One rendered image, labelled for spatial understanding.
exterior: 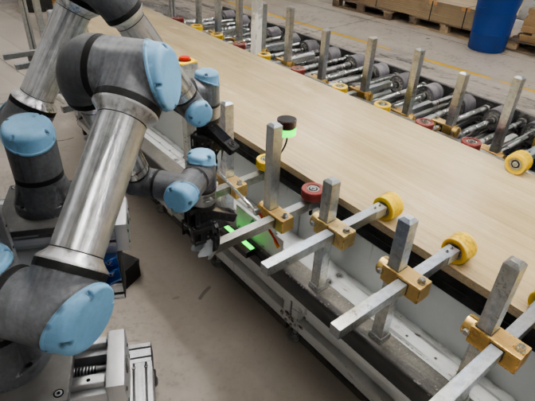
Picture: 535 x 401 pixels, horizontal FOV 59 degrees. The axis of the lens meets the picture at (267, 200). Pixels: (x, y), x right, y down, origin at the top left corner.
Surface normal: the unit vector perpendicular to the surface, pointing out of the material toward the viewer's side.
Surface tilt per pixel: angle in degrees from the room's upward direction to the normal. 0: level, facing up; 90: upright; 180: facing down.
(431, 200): 0
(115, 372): 0
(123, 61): 42
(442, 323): 90
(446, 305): 90
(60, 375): 0
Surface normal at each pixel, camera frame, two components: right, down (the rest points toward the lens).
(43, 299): -0.08, -0.30
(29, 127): 0.11, -0.76
